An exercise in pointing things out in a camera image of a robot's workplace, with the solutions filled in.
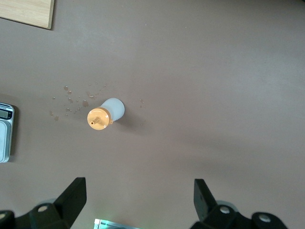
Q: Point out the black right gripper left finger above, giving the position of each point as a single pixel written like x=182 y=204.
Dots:
x=62 y=210

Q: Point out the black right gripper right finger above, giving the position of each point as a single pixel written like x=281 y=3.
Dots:
x=214 y=217

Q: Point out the sauce bottle with orange cap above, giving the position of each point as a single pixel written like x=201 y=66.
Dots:
x=114 y=107

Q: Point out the silver digital kitchen scale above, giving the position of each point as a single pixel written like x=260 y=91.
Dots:
x=4 y=133

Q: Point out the brown table cover sheet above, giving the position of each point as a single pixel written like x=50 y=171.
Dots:
x=190 y=95

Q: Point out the wooden cutting board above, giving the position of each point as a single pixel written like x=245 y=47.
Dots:
x=23 y=9

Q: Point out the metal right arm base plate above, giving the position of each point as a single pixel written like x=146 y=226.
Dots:
x=109 y=224

